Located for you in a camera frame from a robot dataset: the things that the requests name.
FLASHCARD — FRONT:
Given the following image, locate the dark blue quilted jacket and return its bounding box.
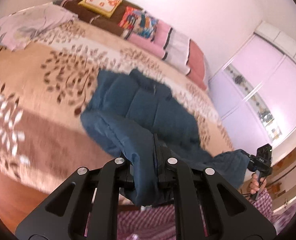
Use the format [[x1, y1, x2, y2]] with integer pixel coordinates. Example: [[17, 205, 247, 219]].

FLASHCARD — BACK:
[[80, 69, 249, 206]]

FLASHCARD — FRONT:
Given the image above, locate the person's right hand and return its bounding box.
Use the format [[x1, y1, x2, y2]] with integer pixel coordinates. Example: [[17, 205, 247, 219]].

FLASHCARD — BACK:
[[247, 173, 267, 194]]

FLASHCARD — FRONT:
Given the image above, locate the white wardrobe with ornament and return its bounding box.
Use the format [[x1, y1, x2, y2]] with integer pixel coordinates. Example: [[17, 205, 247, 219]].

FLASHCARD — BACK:
[[209, 22, 296, 157]]

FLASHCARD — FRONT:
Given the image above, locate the pink striped folded quilt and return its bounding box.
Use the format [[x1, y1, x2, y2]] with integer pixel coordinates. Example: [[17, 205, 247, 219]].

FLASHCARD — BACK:
[[123, 21, 209, 91]]

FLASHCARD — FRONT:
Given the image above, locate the floral beige brown bed blanket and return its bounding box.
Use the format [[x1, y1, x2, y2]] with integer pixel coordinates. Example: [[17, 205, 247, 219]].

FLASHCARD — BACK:
[[0, 21, 233, 193]]

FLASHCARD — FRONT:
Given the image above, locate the colourful patterned cushion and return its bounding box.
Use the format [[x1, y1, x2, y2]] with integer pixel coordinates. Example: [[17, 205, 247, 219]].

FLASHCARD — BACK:
[[119, 7, 159, 42]]

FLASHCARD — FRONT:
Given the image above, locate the brown folded blanket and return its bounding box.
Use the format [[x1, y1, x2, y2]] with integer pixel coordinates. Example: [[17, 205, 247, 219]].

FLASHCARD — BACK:
[[54, 0, 142, 36]]

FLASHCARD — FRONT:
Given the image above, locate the yellow embroidered cushion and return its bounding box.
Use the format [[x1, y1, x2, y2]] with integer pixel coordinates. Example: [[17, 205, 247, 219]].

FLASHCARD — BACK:
[[78, 0, 123, 18]]

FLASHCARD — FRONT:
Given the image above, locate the light pink crumpled cloth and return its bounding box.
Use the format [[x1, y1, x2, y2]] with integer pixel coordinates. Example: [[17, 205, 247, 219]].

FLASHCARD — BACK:
[[0, 3, 78, 51]]

